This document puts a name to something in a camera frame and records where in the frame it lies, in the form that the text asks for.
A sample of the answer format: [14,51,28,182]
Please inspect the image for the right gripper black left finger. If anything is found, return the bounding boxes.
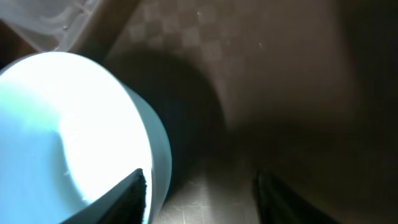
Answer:
[62,168,147,224]

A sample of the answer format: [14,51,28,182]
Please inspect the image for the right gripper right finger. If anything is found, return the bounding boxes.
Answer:
[254,171,338,224]

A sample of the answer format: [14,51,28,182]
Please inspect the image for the light blue rice bowl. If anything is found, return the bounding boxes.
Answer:
[1,52,172,223]

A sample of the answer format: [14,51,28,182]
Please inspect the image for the brown serving tray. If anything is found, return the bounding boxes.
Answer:
[102,0,398,224]

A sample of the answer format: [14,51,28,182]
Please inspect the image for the clear plastic bin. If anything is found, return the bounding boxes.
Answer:
[1,0,102,52]

